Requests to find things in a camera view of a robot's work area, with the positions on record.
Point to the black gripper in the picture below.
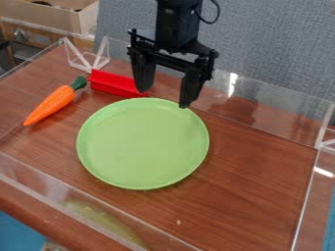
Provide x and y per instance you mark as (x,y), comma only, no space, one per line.
(194,59)

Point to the orange toy carrot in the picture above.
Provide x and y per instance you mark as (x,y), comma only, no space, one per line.
(55,101)

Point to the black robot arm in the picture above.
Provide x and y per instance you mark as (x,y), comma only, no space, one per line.
(173,47)

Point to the green plate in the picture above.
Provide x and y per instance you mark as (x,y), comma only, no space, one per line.
(142,143)

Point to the red block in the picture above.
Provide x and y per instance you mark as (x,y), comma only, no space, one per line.
(115,84)

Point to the cardboard box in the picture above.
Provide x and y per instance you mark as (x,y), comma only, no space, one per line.
(69,15)

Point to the clear acrylic corner bracket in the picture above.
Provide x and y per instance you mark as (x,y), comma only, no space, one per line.
(87,61)

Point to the clear acrylic back wall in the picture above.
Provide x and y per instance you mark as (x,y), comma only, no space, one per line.
(278,110)

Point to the clear acrylic wall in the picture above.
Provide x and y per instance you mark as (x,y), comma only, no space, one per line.
(71,216)
(315,232)
(278,110)

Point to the clear acrylic front wall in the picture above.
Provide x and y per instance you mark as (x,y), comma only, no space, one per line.
(71,216)

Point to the clear acrylic right wall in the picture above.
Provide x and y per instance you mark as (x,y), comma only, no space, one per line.
(315,232)

